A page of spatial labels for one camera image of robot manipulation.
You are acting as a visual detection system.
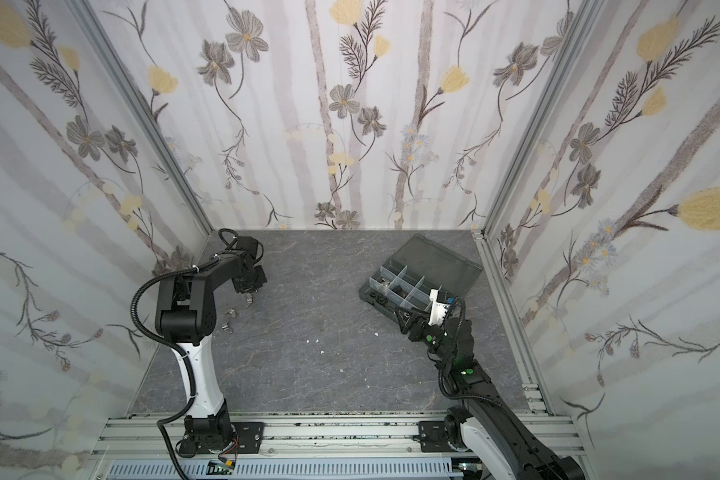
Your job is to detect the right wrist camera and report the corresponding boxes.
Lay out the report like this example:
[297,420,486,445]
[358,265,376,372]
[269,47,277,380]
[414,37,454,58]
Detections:
[428,289,455,326]

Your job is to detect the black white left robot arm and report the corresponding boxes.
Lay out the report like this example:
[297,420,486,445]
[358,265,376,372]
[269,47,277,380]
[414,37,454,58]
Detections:
[129,228,267,479]

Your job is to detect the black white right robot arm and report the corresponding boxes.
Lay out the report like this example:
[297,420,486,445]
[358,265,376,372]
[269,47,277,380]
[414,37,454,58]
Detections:
[395,298,585,479]

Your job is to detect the white slotted cable duct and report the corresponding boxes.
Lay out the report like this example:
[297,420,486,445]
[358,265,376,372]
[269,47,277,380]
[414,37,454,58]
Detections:
[106,458,464,480]

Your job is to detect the grey compartment organizer box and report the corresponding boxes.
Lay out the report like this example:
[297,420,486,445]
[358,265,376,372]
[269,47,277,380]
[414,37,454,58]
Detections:
[358,234,482,320]

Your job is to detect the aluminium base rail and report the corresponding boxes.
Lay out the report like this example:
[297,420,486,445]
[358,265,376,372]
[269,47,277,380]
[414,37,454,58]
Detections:
[89,411,595,480]

